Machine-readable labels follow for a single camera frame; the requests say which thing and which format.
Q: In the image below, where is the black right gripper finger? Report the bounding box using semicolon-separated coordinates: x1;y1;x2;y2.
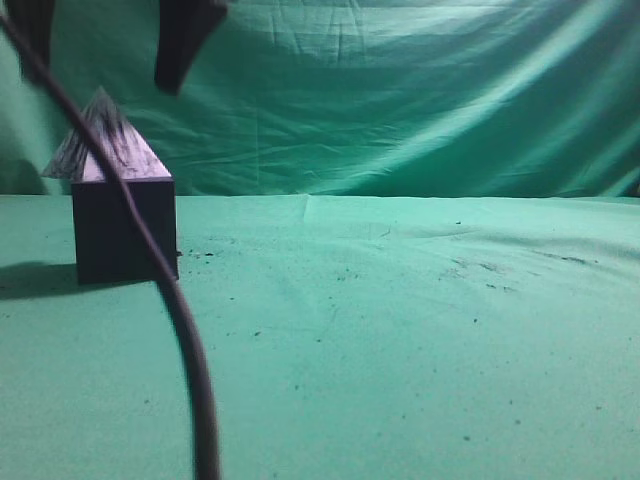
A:
154;0;228;95

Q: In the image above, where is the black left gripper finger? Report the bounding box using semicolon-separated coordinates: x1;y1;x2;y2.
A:
10;0;54;68

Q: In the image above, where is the blue streaked square pyramid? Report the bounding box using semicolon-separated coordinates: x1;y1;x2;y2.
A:
42;87;172;182

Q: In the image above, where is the dark purple cube block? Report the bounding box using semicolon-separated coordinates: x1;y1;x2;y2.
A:
71;177;179;285

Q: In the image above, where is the green backdrop cloth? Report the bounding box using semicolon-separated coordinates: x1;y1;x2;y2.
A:
0;0;640;199

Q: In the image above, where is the green table cloth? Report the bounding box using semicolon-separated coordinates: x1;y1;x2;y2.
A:
1;195;639;479

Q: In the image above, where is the black cable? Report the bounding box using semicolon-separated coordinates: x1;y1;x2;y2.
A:
0;10;223;480

